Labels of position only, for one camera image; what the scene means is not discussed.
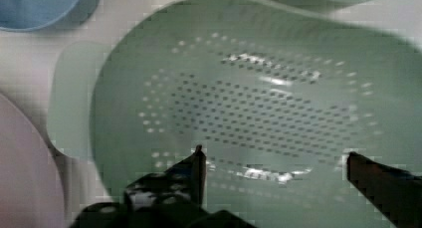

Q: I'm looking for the blue bowl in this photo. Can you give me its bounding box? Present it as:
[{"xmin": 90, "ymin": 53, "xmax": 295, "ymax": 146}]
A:
[{"xmin": 0, "ymin": 0, "xmax": 100, "ymax": 33}]

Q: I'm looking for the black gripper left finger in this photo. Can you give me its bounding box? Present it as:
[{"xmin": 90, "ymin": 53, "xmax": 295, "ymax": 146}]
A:
[{"xmin": 123, "ymin": 144, "xmax": 207, "ymax": 210}]

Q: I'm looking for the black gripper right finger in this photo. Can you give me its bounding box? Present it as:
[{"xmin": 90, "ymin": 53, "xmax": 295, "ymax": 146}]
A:
[{"xmin": 346, "ymin": 152, "xmax": 422, "ymax": 228}]

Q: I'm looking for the green strainer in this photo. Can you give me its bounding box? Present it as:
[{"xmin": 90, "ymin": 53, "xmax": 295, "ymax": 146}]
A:
[{"xmin": 47, "ymin": 0, "xmax": 421, "ymax": 228}]

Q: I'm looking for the pink round plate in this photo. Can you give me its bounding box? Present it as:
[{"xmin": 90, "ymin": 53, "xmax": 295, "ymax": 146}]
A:
[{"xmin": 0, "ymin": 97, "xmax": 66, "ymax": 228}]

